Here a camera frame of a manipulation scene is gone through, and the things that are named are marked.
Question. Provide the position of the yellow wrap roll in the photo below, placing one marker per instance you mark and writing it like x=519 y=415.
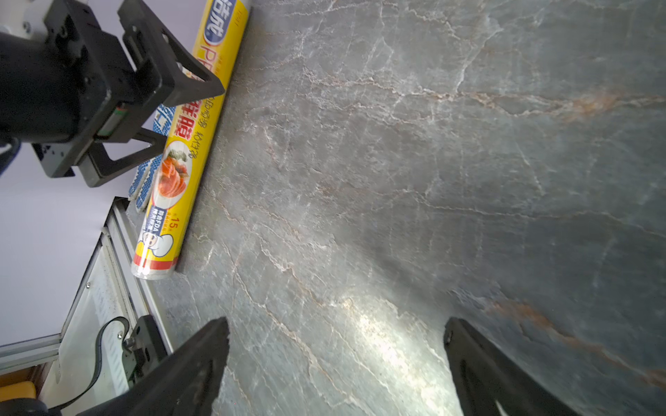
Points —
x=189 y=141

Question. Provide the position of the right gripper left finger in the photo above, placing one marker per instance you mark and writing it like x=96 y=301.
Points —
x=186 y=383

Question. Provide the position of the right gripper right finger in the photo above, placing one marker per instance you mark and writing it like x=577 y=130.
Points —
x=487 y=382

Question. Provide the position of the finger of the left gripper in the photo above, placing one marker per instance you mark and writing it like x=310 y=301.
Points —
x=98 y=168
x=165 y=73

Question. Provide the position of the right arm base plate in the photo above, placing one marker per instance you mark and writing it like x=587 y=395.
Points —
x=143 y=350

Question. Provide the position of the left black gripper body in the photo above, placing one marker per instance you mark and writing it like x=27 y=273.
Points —
x=62 y=94

